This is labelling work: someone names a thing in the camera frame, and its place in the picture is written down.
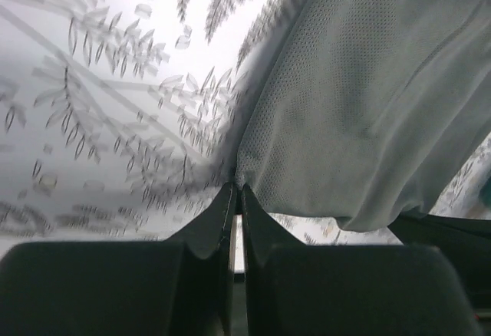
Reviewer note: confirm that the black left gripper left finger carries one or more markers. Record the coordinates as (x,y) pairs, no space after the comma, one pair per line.
(179,286)

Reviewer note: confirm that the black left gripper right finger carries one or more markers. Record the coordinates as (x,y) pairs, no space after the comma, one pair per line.
(297,289)

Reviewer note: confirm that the grey t shirt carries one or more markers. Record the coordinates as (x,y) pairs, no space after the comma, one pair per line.
(370,110)

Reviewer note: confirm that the floral patterned table mat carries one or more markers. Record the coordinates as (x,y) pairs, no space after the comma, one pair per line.
(110,110)

